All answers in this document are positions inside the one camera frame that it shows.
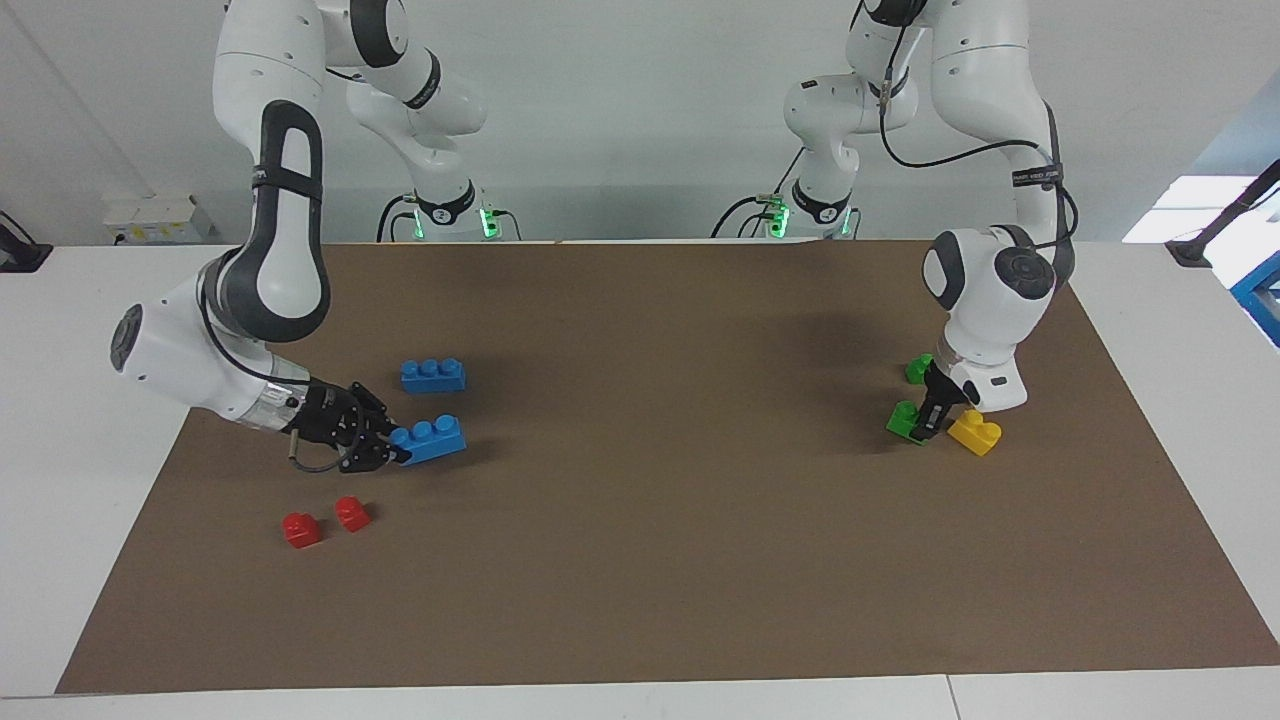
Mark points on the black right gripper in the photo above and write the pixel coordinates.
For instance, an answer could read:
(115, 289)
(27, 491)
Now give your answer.
(330, 420)

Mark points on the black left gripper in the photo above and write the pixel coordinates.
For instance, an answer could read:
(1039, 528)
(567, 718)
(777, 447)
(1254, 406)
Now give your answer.
(950, 388)

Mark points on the green two-stud block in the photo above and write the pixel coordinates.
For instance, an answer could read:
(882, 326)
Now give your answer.
(916, 370)
(903, 420)

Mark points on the blue three-stud block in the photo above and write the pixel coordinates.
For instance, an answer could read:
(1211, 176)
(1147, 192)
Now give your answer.
(435, 440)
(432, 376)

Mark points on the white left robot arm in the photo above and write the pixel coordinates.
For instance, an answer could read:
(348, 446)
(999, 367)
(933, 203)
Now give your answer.
(985, 300)

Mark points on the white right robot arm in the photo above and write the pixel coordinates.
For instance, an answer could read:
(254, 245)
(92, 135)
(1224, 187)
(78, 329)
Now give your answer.
(290, 250)

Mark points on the yellow two-stud block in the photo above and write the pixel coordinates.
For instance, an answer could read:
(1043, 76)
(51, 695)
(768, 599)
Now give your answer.
(975, 432)

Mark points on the red single-stud block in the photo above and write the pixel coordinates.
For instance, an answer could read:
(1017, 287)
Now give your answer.
(352, 515)
(302, 531)

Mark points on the brown paper table mat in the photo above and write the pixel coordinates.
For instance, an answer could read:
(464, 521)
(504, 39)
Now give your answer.
(650, 550)

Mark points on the black slanted stand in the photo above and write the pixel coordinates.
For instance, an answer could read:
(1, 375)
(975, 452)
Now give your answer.
(1190, 252)

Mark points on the black stand foot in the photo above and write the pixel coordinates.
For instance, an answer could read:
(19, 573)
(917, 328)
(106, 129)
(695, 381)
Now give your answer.
(20, 255)

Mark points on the white wall socket box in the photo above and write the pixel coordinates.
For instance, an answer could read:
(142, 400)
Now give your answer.
(155, 218)

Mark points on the blue frame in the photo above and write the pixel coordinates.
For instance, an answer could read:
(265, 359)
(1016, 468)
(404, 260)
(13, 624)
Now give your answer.
(1262, 295)

